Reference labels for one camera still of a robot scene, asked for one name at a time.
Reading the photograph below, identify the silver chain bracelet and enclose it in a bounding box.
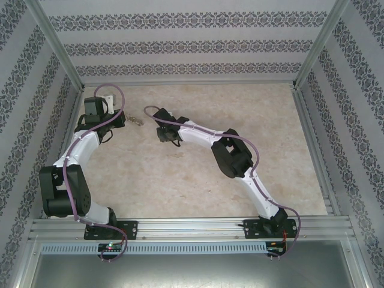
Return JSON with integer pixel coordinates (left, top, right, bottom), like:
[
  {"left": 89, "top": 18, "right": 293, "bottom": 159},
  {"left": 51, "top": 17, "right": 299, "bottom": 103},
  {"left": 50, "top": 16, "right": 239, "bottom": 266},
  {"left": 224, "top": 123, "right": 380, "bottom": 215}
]
[{"left": 124, "top": 112, "right": 145, "bottom": 127}]

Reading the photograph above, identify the grey sheet metal panel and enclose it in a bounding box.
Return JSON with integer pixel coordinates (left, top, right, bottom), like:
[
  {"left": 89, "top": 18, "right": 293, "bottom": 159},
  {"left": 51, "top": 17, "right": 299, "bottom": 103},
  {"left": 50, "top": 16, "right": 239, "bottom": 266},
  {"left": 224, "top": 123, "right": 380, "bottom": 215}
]
[{"left": 29, "top": 239, "right": 371, "bottom": 288}]

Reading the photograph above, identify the thin aluminium wall-foot rail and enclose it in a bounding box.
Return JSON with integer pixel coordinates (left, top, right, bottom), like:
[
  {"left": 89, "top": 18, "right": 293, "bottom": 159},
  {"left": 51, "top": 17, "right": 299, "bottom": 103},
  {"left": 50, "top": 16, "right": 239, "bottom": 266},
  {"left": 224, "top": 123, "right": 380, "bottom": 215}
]
[{"left": 81, "top": 82, "right": 298, "bottom": 89}]

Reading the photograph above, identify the aluminium frame post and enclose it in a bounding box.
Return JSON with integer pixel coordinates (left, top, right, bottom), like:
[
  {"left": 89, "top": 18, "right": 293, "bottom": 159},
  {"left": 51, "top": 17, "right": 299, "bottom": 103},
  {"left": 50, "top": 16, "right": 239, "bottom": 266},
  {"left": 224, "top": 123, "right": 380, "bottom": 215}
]
[
  {"left": 25, "top": 0, "right": 86, "bottom": 91},
  {"left": 292, "top": 0, "right": 350, "bottom": 89}
]

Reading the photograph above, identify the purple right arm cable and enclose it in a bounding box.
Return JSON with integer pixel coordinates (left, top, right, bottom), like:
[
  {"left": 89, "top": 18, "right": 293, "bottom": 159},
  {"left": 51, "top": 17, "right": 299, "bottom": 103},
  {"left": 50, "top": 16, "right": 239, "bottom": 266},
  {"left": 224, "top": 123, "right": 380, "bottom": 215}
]
[{"left": 143, "top": 104, "right": 302, "bottom": 259}]

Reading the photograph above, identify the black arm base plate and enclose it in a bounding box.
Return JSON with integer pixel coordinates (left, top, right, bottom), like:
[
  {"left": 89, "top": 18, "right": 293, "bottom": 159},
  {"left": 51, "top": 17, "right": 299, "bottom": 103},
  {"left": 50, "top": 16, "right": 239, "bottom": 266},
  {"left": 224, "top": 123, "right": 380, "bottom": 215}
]
[
  {"left": 83, "top": 220, "right": 139, "bottom": 241},
  {"left": 244, "top": 218, "right": 297, "bottom": 240}
]

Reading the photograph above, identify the slotted grey cable duct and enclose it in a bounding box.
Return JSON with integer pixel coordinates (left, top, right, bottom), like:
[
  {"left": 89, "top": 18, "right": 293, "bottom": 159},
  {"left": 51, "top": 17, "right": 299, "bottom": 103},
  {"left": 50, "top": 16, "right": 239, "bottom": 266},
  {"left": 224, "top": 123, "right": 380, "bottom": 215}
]
[{"left": 41, "top": 242, "right": 268, "bottom": 254}]

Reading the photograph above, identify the aluminium side frame rail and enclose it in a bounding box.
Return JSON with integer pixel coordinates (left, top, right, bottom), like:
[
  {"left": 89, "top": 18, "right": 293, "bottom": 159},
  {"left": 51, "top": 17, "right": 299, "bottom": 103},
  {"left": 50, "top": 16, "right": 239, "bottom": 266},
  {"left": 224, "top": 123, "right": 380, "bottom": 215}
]
[{"left": 292, "top": 85, "right": 353, "bottom": 224}]

